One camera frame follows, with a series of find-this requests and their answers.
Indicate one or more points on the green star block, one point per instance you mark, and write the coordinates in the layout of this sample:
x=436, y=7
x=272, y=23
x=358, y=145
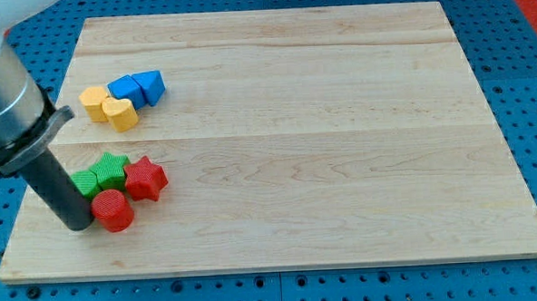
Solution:
x=109, y=171

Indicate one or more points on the blue cube block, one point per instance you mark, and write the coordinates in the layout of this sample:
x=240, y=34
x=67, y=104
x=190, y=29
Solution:
x=127, y=88

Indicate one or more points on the red cylinder block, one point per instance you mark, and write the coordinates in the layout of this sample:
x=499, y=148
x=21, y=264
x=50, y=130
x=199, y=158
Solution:
x=112, y=210

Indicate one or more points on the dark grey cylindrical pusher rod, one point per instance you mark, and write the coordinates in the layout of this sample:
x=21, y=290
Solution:
x=48, y=178

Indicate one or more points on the yellow hexagon block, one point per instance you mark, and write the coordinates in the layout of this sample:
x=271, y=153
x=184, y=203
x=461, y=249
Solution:
x=92, y=100

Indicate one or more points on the yellow heart block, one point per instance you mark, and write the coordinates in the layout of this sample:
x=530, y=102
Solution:
x=120, y=113

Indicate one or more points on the red star block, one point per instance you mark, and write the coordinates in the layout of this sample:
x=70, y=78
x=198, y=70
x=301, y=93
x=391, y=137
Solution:
x=145, y=179

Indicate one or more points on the grey metal mounting flange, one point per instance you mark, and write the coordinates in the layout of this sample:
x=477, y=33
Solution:
x=17, y=154

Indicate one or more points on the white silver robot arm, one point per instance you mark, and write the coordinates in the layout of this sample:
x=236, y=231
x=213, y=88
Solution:
x=28, y=123

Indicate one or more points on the blue triangle block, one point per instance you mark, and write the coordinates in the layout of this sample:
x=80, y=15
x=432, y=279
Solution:
x=152, y=85

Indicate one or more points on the light wooden board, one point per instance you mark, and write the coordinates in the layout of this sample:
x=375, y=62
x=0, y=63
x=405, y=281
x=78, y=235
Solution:
x=309, y=138

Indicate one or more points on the green cylinder block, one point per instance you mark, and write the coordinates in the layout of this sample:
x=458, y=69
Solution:
x=87, y=183

